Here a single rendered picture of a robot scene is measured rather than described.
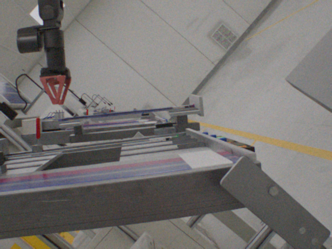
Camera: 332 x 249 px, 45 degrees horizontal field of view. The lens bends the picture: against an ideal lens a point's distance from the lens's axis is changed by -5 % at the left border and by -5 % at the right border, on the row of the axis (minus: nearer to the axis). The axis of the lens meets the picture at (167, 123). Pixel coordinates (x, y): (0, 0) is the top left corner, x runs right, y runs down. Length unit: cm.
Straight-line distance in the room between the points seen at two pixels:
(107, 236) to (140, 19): 709
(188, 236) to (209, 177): 157
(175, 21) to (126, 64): 138
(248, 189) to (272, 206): 4
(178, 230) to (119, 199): 155
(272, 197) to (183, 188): 12
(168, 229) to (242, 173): 159
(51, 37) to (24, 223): 67
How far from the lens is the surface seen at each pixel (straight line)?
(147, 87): 865
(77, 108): 556
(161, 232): 210
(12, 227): 59
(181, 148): 92
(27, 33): 118
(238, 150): 64
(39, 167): 93
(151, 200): 56
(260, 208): 54
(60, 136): 203
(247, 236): 166
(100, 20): 884
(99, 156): 124
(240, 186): 53
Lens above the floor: 91
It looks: 6 degrees down
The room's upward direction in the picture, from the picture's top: 49 degrees counter-clockwise
